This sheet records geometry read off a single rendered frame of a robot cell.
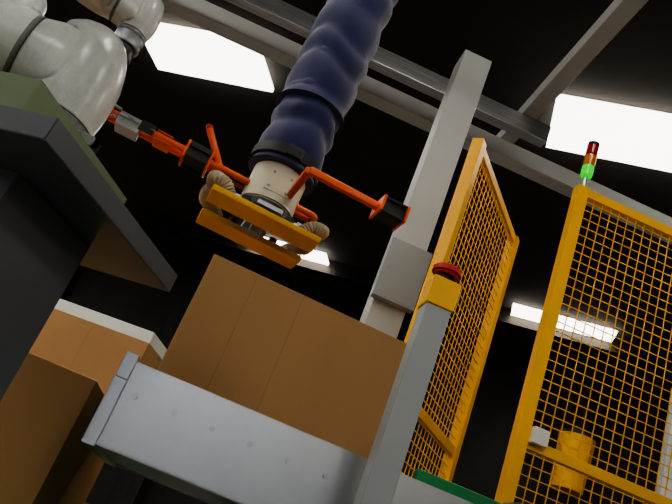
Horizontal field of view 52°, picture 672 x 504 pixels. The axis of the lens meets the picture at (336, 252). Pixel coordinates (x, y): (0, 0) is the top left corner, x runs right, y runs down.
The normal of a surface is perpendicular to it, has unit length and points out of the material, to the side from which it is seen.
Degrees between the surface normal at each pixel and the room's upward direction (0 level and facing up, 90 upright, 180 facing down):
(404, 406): 90
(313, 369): 90
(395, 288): 90
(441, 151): 90
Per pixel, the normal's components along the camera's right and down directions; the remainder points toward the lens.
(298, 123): 0.07, -0.64
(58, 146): 0.93, 0.25
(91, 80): 0.69, -0.07
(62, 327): -0.01, -0.44
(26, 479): 0.22, -0.34
